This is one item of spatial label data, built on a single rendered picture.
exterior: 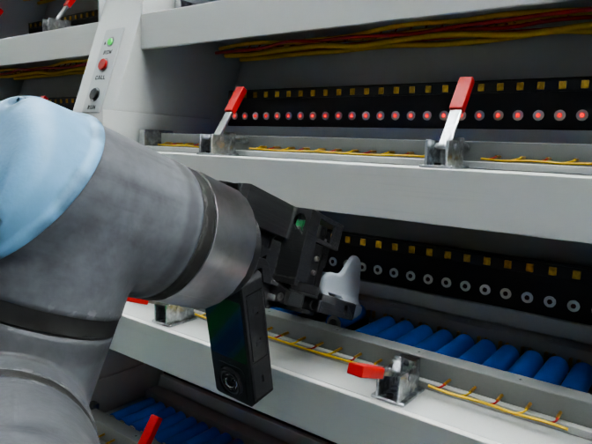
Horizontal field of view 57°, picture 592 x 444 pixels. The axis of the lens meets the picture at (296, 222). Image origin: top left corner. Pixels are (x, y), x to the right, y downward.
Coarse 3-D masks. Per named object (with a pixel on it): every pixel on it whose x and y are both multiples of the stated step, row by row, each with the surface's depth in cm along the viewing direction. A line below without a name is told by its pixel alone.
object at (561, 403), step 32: (288, 320) 53; (320, 352) 49; (352, 352) 49; (384, 352) 47; (416, 352) 46; (448, 384) 44; (480, 384) 42; (512, 384) 41; (544, 384) 40; (576, 416) 38
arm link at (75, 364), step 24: (0, 312) 25; (24, 312) 25; (0, 336) 25; (24, 336) 25; (48, 336) 26; (72, 336) 27; (96, 336) 28; (0, 360) 24; (24, 360) 25; (48, 360) 26; (72, 360) 27; (96, 360) 28; (72, 384) 26; (96, 432) 25
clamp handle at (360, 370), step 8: (392, 360) 43; (400, 360) 42; (352, 368) 37; (360, 368) 37; (368, 368) 37; (376, 368) 38; (384, 368) 42; (392, 368) 43; (400, 368) 42; (360, 376) 37; (368, 376) 38; (376, 376) 39; (392, 376) 41
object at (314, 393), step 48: (384, 288) 62; (144, 336) 58; (192, 336) 55; (576, 336) 50; (288, 384) 47; (336, 384) 45; (336, 432) 44; (384, 432) 41; (432, 432) 39; (480, 432) 38; (528, 432) 38
